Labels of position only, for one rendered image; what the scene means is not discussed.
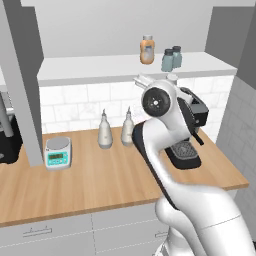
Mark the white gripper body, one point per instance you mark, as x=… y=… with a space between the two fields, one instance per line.
x=143 y=81

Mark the orange condiment bottle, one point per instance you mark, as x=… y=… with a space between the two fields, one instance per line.
x=147 y=51

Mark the white pointed-top bottle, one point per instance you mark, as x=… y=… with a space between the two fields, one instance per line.
x=105 y=133
x=127 y=131

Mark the teal and grey kitchen scale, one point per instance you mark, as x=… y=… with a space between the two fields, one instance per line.
x=58 y=154

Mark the grey cabinet door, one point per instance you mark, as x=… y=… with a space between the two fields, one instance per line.
x=230 y=36
x=20 y=83

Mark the open grey wall cabinet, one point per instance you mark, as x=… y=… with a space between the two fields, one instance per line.
x=100 y=68

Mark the black countertop appliance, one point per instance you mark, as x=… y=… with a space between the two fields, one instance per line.
x=9 y=143

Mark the black coffee machine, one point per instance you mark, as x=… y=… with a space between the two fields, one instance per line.
x=196 y=111

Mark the grey drawer front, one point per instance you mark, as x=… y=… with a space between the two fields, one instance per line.
x=126 y=230
x=66 y=240

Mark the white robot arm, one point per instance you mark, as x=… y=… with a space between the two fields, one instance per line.
x=200 y=213

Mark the teal shaker with dark lid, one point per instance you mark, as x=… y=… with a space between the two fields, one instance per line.
x=177 y=57
x=167 y=61

